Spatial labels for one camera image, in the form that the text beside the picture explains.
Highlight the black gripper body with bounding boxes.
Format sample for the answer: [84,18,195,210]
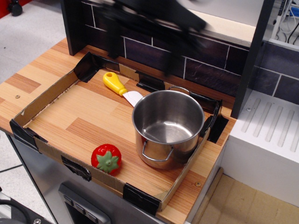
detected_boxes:
[100,0,201,51]

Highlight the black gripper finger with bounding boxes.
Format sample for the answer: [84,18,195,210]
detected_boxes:
[163,45,181,76]
[107,21,123,58]

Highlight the stainless steel pot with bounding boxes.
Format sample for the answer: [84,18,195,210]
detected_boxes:
[132,90,205,169]

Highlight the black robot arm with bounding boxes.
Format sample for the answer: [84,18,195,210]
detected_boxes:
[94,0,206,76]

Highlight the cardboard fence with black tape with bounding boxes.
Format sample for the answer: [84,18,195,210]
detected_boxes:
[1,51,234,223]

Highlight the light wooden shelf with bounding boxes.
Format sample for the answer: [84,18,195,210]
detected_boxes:
[92,0,261,47]

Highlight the black caster wheel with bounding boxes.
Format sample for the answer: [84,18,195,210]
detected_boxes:
[7,0,23,16]

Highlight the red toy strawberry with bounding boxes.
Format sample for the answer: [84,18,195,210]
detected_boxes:
[91,144,122,174]

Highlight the white toy sink drainboard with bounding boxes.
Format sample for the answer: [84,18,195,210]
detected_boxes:
[221,91,299,206]

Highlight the grey oven control panel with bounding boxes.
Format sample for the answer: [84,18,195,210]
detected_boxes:
[58,184,112,224]

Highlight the dark grey left post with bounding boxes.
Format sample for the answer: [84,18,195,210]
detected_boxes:
[60,0,86,56]

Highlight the yellow handled toy knife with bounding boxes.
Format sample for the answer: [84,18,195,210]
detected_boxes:
[103,72,143,107]

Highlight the dark grey cabinet post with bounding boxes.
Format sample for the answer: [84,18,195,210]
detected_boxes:
[231,0,275,119]

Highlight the white cables in background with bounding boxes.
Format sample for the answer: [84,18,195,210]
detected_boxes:
[271,0,299,45]

